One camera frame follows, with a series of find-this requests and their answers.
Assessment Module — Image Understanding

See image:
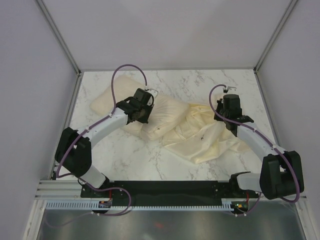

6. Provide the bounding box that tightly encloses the cream pillow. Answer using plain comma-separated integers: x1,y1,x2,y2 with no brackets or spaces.
90,75,190,141

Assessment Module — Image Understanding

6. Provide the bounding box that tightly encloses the aluminium frame post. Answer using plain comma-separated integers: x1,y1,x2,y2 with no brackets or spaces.
34,0,82,76
252,0,300,72

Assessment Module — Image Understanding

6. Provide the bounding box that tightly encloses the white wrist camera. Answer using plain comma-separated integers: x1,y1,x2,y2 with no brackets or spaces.
223,86,237,93
145,88,158,106

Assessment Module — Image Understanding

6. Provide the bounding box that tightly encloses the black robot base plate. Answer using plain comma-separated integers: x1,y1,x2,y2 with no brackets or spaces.
80,180,258,206

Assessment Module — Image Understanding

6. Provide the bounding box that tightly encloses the shiny metal sheet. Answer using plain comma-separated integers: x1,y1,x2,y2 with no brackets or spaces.
37,201,307,240

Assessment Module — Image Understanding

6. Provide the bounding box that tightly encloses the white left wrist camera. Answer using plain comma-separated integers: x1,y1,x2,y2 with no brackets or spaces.
145,88,158,106

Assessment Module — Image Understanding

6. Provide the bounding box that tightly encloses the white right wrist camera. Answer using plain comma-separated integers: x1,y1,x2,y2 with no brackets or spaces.
223,86,237,93

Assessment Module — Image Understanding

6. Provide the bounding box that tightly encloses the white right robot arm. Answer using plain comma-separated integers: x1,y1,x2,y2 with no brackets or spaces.
214,94,305,200

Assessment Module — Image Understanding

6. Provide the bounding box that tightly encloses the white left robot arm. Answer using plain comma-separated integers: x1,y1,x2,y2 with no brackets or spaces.
54,88,158,197

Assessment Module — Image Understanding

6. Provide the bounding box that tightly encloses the left aluminium frame post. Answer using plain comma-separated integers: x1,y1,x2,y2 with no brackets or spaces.
34,0,82,76

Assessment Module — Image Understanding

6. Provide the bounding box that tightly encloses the white slotted cable duct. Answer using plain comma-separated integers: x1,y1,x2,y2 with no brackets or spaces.
45,199,246,211

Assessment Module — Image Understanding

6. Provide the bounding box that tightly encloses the right aluminium frame post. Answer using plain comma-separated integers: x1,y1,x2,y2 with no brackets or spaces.
252,0,300,72

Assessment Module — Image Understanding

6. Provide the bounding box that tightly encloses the cream satin pillowcase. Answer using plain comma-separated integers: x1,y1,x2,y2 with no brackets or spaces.
162,104,250,164

